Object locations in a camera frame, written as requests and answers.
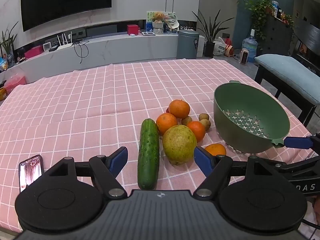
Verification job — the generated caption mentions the dark cabinet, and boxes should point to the dark cabinet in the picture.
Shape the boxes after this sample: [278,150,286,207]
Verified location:
[264,15,295,55]

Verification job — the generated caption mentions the white router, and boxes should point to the white router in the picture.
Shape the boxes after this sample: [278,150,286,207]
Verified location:
[57,32,73,50]

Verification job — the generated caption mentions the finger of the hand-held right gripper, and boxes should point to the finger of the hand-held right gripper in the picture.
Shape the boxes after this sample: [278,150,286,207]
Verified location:
[274,154,320,180]
[284,134,320,153]

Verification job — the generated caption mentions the tall leafy potted plant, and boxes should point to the tall leafy potted plant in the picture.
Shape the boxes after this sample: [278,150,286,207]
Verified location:
[192,10,233,57]

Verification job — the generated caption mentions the red and tan bag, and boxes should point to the red and tan bag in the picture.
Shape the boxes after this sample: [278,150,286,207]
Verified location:
[224,38,234,57]

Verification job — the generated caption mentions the pink checked tablecloth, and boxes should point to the pink checked tablecloth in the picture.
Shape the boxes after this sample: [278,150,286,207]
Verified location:
[0,58,316,233]

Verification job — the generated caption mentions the black wall television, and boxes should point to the black wall television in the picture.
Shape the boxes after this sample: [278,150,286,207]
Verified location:
[20,0,112,32]

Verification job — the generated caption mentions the grey marble console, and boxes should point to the grey marble console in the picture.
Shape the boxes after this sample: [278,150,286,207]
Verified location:
[0,31,179,85]

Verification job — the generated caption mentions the thin-leaved plant in vase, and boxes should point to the thin-leaved plant in vase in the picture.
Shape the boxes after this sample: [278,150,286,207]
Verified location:
[0,21,19,68]

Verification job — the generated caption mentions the black bench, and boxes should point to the black bench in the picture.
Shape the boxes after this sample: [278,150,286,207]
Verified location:
[255,65,317,127]

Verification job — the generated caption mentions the trailing green plant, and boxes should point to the trailing green plant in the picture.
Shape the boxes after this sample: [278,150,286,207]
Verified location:
[244,0,274,40]

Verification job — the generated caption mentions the red plastic container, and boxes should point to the red plastic container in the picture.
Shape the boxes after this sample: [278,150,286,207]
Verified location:
[4,76,27,94]

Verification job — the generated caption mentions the blue water jug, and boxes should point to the blue water jug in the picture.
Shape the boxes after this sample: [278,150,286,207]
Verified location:
[241,29,258,60]

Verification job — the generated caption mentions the light blue cushion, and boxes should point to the light blue cushion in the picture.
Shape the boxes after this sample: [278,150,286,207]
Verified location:
[254,54,320,103]

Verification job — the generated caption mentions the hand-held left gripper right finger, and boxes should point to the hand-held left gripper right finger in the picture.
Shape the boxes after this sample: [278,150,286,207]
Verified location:
[194,146,276,198]

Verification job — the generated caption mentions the green cucumber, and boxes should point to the green cucumber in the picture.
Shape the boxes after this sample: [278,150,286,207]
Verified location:
[137,118,160,190]

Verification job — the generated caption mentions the black smartphone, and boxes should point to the black smartphone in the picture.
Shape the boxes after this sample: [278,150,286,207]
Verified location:
[19,154,45,193]

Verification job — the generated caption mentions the white plastic bag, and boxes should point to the white plastic bag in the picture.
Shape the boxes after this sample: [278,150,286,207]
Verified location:
[213,37,227,56]

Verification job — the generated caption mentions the printed white clothing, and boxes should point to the printed white clothing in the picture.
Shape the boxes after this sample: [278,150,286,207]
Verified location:
[299,224,317,240]

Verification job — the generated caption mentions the pink box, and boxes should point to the pink box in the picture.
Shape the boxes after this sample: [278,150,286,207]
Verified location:
[24,45,43,59]

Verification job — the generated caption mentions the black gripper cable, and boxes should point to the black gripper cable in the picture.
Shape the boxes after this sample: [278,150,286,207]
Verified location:
[300,219,316,240]

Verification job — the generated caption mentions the orange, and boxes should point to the orange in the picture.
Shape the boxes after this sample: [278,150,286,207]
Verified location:
[186,121,206,143]
[168,99,191,119]
[156,113,178,136]
[204,144,227,157]

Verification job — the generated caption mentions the black cables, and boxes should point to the black cables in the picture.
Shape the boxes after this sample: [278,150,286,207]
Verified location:
[73,39,90,64]

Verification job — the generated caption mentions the grey-green trash can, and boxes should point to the grey-green trash can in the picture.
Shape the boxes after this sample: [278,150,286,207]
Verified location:
[177,29,200,60]

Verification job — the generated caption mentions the green landscape picture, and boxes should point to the green landscape picture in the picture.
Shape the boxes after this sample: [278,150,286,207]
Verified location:
[146,11,176,22]

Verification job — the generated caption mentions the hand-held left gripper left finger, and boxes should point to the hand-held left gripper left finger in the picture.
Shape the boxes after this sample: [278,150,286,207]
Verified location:
[46,146,128,198]

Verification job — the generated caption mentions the yellow-green pear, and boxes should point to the yellow-green pear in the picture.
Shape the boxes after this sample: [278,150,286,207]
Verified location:
[162,125,198,166]

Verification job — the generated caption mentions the green colander bowl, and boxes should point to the green colander bowl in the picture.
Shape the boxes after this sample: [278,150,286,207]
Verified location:
[213,80,291,153]

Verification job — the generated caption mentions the dark table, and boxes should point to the dark table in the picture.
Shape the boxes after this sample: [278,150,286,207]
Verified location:
[294,22,320,53]

